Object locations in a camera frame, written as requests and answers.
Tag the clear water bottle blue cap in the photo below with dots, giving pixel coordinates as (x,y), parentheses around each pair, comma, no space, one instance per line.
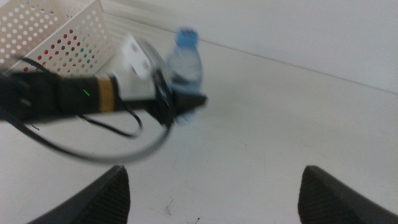
(186,65)

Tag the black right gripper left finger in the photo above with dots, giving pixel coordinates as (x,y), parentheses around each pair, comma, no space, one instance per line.
(105,199)

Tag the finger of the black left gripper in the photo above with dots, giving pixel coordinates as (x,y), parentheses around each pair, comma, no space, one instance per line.
(186,102)

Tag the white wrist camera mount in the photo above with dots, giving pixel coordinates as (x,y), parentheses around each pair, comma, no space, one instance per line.
(136,62)

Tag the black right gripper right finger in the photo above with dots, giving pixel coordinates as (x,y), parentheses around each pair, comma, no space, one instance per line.
(326,202)

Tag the white perforated plastic basket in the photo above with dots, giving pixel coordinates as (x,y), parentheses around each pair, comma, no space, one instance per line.
(62,27)

